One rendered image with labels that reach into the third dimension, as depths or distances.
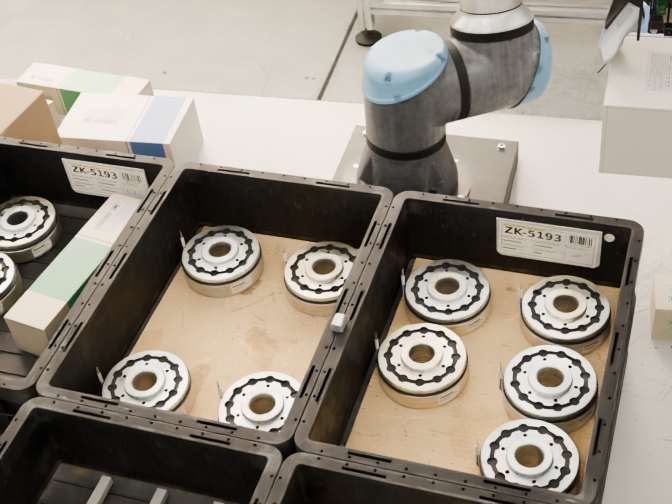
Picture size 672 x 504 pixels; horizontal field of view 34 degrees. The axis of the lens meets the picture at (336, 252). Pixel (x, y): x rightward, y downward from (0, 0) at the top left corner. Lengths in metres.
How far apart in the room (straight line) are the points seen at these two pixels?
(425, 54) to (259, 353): 0.47
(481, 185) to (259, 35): 1.87
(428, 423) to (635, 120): 0.40
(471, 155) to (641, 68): 0.55
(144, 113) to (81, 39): 1.80
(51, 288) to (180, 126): 0.47
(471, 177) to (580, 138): 0.23
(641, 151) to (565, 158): 0.59
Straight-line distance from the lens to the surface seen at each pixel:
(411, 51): 1.51
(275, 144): 1.82
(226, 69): 3.29
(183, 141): 1.78
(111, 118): 1.81
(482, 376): 1.27
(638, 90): 1.16
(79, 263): 1.41
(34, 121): 1.71
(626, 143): 1.17
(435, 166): 1.56
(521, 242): 1.34
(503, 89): 1.54
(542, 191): 1.69
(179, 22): 3.56
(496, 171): 1.66
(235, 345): 1.34
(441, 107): 1.51
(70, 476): 1.28
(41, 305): 1.38
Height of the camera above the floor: 1.82
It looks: 44 degrees down
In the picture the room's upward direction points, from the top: 9 degrees counter-clockwise
